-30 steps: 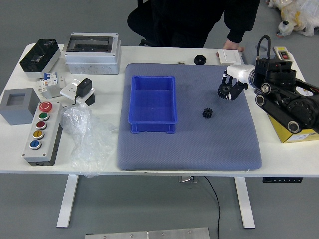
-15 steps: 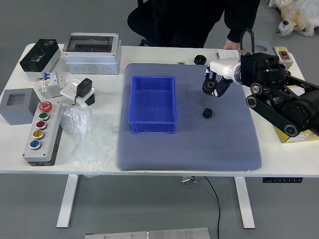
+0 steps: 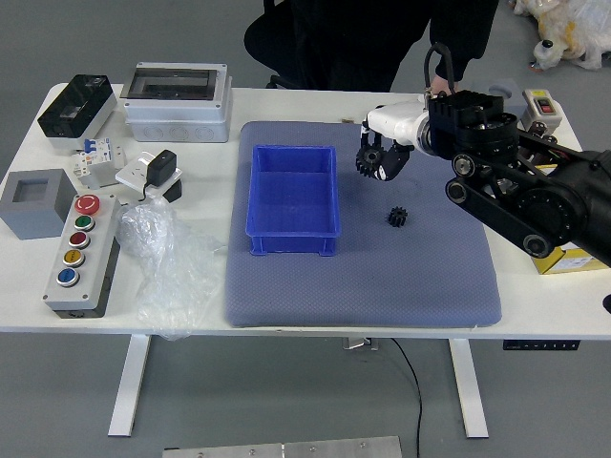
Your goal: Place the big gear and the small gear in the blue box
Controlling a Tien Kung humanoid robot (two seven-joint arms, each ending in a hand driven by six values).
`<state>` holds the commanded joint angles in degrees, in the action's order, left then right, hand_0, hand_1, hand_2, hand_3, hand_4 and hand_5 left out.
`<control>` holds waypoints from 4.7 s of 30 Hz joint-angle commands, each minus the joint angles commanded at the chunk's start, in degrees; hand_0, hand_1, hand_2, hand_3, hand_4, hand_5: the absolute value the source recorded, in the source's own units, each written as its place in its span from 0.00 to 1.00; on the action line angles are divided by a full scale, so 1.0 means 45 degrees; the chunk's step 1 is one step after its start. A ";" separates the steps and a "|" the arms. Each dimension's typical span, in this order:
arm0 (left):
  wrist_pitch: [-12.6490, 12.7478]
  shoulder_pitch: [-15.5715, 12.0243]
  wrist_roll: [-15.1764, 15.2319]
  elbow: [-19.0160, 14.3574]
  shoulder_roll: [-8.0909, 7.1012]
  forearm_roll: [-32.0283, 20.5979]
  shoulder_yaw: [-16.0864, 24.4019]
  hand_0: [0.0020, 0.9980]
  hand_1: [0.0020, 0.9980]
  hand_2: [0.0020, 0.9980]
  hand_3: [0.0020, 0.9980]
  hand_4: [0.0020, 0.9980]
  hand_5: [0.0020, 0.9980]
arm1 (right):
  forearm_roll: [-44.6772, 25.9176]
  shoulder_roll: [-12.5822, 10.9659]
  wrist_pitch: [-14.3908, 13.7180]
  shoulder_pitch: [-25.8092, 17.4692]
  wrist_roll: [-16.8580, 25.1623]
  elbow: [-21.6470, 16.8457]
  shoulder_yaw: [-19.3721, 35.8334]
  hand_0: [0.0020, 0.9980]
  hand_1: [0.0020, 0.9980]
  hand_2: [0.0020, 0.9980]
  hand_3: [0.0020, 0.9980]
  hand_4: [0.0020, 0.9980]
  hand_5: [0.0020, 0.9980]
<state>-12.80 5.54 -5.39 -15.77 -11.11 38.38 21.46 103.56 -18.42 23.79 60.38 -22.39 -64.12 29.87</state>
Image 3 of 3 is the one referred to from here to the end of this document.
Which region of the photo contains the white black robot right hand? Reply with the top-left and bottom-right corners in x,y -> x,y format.
358,100 -> 429,183

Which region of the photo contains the person's left hand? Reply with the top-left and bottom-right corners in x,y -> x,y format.
426,75 -> 462,99

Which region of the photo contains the big black gear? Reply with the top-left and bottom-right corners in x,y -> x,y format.
354,145 -> 386,180

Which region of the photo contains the blue plastic box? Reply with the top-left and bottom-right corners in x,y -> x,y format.
244,144 -> 341,258

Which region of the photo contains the grey windowed distribution box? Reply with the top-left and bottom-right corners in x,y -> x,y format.
121,61 -> 234,143

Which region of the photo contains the person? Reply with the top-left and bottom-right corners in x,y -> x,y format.
242,0 -> 502,93

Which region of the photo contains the black office chair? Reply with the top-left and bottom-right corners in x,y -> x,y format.
242,0 -> 311,91

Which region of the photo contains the white yellow plush toy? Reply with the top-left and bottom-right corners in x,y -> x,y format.
508,0 -> 611,73

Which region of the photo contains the grey-blue mat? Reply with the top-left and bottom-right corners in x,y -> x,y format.
223,120 -> 503,329

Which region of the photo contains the black power adapter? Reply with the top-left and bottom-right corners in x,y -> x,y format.
140,149 -> 179,200

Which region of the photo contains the black table control panel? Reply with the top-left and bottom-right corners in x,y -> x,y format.
502,339 -> 582,352

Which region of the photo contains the clear plastic bag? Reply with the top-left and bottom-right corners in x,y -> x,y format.
114,198 -> 228,342

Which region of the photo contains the white table leg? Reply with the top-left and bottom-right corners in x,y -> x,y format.
447,339 -> 491,439
107,333 -> 153,438

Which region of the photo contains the white blue circuit breaker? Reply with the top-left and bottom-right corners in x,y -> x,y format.
81,136 -> 115,168

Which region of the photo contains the white orange circuit breaker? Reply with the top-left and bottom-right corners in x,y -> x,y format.
71,150 -> 99,181

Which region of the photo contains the grey five-button control station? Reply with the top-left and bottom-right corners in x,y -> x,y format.
41,193 -> 123,320

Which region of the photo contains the silver metal plate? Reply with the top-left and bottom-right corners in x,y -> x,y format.
161,435 -> 403,458

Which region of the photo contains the grey cube with square hole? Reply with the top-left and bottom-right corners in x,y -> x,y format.
0,168 -> 68,241

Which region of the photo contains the grey two-button switch box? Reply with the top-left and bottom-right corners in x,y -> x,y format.
518,88 -> 567,135

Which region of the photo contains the metal under-table bracket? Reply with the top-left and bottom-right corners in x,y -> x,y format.
341,337 -> 381,352

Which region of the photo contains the white wall socket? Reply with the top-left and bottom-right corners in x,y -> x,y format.
115,151 -> 183,198

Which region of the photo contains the black floor cable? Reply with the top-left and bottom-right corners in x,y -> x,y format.
390,338 -> 426,458

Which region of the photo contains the black-lidded white enclosure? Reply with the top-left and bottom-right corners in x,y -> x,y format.
36,73 -> 118,153

